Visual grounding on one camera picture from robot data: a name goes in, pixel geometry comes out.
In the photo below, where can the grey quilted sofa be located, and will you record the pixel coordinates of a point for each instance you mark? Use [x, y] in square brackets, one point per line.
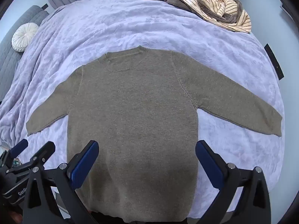
[9, 60]

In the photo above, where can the cream striped garment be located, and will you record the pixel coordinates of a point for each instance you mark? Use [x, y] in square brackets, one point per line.
[236, 21]

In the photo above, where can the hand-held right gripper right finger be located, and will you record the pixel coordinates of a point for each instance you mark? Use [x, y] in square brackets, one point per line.
[209, 165]

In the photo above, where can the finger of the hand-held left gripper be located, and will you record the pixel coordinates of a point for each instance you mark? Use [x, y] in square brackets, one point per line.
[44, 152]
[19, 147]

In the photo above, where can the white round pleated pillow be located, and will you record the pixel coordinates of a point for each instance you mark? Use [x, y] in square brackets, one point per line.
[24, 37]

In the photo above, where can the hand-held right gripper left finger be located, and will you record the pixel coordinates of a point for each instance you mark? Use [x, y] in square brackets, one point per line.
[84, 166]

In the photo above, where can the lavender plush blanket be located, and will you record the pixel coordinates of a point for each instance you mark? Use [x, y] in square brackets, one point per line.
[140, 23]

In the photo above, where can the olive knit sweater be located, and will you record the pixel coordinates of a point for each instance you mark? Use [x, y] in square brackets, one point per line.
[135, 121]

